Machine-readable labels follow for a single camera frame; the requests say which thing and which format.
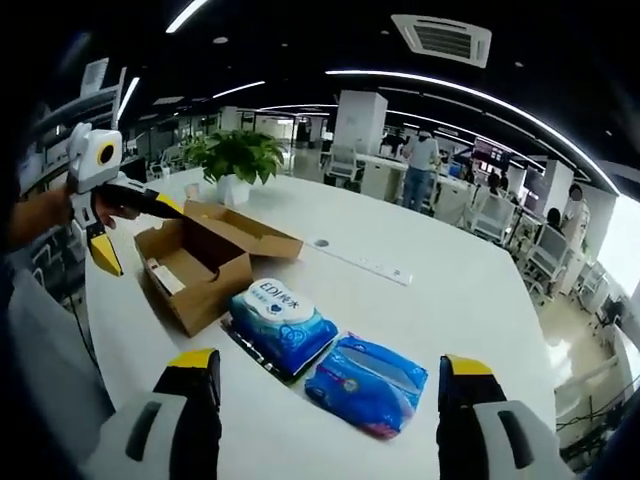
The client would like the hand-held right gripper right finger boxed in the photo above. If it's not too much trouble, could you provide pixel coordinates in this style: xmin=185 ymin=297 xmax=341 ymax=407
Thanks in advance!
xmin=436 ymin=352 xmax=577 ymax=480

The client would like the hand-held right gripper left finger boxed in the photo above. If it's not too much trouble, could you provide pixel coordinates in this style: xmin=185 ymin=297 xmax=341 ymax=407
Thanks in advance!
xmin=82 ymin=347 xmax=223 ymax=480

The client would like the small white box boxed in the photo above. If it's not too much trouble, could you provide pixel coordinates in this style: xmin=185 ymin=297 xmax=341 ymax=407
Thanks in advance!
xmin=148 ymin=257 xmax=187 ymax=297

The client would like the brown cardboard shoe box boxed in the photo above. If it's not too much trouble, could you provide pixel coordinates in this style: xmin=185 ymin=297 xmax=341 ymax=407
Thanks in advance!
xmin=133 ymin=199 xmax=305 ymax=339

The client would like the blue soft tissue pack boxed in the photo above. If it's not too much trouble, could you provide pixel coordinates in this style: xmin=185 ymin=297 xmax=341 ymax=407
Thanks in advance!
xmin=303 ymin=333 xmax=430 ymax=441

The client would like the white blue soft wipes pack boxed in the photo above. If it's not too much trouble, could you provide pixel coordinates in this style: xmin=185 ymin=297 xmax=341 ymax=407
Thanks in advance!
xmin=228 ymin=277 xmax=340 ymax=377

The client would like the person's left hand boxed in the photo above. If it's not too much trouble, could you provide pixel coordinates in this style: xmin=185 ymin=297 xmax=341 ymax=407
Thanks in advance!
xmin=62 ymin=187 xmax=140 ymax=239

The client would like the white metal shelf rack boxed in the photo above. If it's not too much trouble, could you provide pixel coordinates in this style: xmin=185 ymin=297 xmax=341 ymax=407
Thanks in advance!
xmin=19 ymin=57 xmax=132 ymax=194

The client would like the green potted plant white pot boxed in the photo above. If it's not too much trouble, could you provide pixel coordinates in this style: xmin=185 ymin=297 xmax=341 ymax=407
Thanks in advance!
xmin=197 ymin=129 xmax=285 ymax=206

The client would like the grey mesh office chair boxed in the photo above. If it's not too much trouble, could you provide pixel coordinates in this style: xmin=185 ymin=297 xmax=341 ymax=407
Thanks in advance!
xmin=7 ymin=272 xmax=119 ymax=451

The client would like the short ceiling strip light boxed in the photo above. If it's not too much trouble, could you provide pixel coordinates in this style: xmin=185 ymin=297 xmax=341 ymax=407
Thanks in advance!
xmin=212 ymin=79 xmax=267 ymax=100

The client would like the group of white office chairs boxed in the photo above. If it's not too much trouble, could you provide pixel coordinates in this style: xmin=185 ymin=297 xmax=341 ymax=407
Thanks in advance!
xmin=319 ymin=142 xmax=616 ymax=311

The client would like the long curved ceiling strip light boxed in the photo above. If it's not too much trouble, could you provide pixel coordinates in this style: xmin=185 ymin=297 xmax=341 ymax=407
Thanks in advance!
xmin=324 ymin=69 xmax=619 ymax=199

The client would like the ceiling air conditioner vent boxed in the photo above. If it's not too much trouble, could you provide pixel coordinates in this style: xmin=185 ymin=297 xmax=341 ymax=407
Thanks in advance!
xmin=391 ymin=13 xmax=494 ymax=70

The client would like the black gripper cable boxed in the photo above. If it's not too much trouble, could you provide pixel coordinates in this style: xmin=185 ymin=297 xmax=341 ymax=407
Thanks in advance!
xmin=67 ymin=292 xmax=99 ymax=366

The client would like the purple wall screen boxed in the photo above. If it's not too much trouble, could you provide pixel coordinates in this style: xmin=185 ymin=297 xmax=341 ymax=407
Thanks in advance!
xmin=472 ymin=137 xmax=512 ymax=169

